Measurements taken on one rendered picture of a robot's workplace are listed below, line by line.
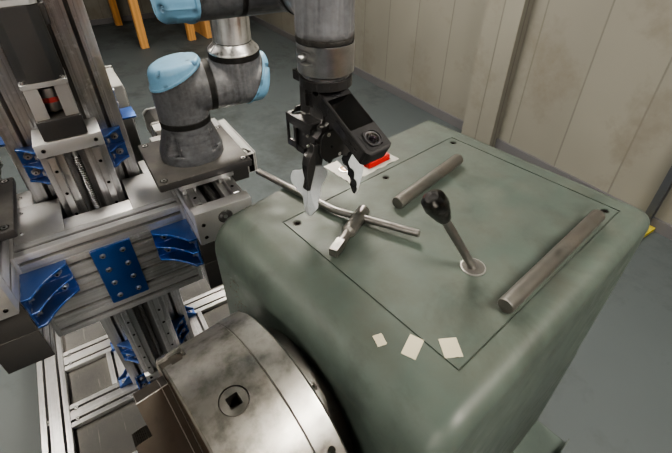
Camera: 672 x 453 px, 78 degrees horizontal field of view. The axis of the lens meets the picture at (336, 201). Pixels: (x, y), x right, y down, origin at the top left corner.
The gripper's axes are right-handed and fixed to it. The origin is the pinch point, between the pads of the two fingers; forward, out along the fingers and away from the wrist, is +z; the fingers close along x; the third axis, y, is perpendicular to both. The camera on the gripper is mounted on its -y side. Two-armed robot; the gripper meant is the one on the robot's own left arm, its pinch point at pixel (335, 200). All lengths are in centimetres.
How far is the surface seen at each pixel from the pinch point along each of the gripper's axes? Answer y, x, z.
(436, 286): -19.9, -1.0, 3.9
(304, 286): -7.9, 12.5, 4.1
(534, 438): -36, -38, 75
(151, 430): -8.0, 36.0, 12.2
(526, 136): 80, -258, 110
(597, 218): -28.4, -29.7, 1.8
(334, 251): -6.8, 6.2, 2.2
